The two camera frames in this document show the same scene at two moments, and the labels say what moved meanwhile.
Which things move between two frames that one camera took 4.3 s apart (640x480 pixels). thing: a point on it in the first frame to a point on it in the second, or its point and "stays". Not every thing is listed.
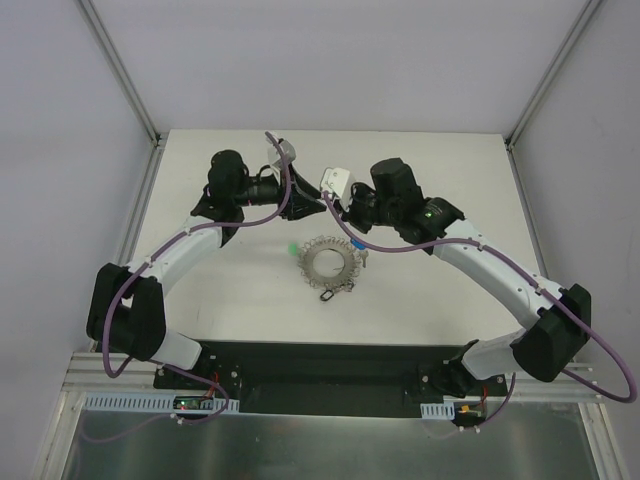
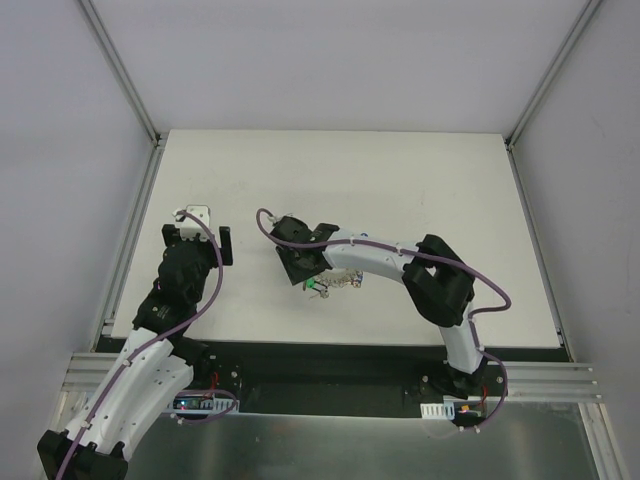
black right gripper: x=345 y=211 to x=304 y=264
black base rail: x=320 y=379 stays
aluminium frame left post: x=120 y=69 stays
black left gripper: x=288 y=195 to x=223 y=245
